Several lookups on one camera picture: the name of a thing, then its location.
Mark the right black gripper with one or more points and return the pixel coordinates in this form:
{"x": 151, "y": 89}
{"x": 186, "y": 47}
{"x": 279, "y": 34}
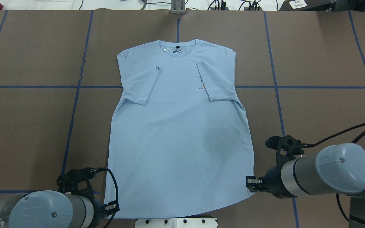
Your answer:
{"x": 273, "y": 182}

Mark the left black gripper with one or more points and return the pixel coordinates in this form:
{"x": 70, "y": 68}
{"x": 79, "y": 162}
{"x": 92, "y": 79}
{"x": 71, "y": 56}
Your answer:
{"x": 99, "y": 208}

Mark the light blue t-shirt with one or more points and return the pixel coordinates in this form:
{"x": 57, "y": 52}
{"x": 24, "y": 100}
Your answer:
{"x": 180, "y": 143}

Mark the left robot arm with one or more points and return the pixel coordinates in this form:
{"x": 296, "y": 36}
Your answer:
{"x": 51, "y": 209}

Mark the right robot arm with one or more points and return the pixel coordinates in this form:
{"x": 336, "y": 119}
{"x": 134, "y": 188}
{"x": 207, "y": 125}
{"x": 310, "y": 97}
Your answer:
{"x": 337, "y": 169}

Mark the black power adapter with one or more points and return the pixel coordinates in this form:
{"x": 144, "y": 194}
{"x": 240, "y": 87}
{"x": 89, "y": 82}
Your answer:
{"x": 307, "y": 5}

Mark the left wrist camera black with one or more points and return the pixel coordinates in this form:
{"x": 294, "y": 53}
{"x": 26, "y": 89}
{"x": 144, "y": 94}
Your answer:
{"x": 78, "y": 181}

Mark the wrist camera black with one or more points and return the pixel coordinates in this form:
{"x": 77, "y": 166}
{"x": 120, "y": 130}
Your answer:
{"x": 287, "y": 148}
{"x": 78, "y": 181}

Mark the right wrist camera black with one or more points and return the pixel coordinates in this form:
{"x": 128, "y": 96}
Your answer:
{"x": 287, "y": 148}

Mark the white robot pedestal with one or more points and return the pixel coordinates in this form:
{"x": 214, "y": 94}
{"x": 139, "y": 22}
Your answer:
{"x": 177, "y": 223}

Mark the aluminium frame post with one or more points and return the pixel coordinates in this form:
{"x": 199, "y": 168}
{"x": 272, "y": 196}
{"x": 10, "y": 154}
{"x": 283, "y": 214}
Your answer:
{"x": 177, "y": 7}

